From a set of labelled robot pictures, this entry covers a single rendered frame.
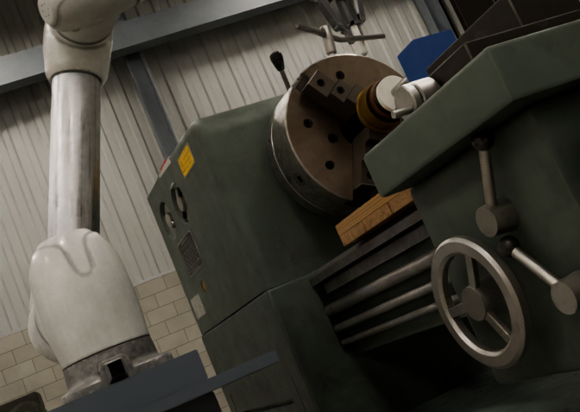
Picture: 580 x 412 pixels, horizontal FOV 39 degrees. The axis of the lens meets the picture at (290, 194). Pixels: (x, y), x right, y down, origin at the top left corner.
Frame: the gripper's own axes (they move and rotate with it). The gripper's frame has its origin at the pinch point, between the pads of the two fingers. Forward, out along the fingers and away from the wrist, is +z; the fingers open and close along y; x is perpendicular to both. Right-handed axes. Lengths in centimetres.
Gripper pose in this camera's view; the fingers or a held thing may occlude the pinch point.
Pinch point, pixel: (357, 42)
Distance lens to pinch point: 187.1
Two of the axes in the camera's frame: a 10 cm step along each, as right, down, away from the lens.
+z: 3.7, 9.1, -1.7
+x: -3.2, 3.0, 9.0
